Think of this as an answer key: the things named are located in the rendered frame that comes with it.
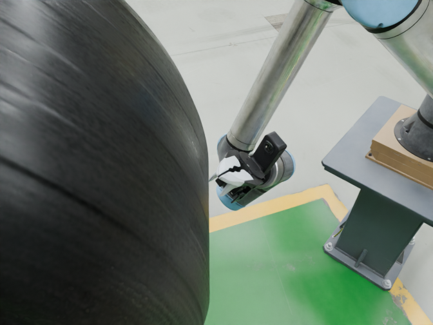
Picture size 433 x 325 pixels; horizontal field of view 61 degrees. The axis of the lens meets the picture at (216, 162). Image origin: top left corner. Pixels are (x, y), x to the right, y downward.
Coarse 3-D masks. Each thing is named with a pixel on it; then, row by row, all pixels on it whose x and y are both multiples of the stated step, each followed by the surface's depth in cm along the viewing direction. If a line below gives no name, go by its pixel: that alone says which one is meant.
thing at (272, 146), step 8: (264, 136) 73; (272, 136) 72; (264, 144) 74; (272, 144) 72; (280, 144) 72; (256, 152) 77; (264, 152) 75; (272, 152) 73; (280, 152) 73; (256, 160) 78; (264, 160) 76; (272, 160) 74; (264, 168) 77
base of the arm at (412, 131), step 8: (416, 112) 117; (408, 120) 120; (416, 120) 115; (424, 120) 111; (408, 128) 118; (416, 128) 114; (424, 128) 112; (432, 128) 110; (408, 136) 116; (416, 136) 114; (424, 136) 112; (432, 136) 111; (408, 144) 117; (416, 144) 114; (424, 144) 113; (432, 144) 111; (424, 152) 114; (432, 152) 112
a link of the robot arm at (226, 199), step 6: (216, 186) 101; (222, 186) 98; (216, 192) 99; (228, 192) 96; (252, 192) 94; (258, 192) 94; (264, 192) 95; (222, 198) 97; (228, 198) 96; (234, 198) 96; (246, 198) 95; (252, 198) 96; (228, 204) 97; (234, 204) 97; (240, 204) 97; (246, 204) 98; (234, 210) 99
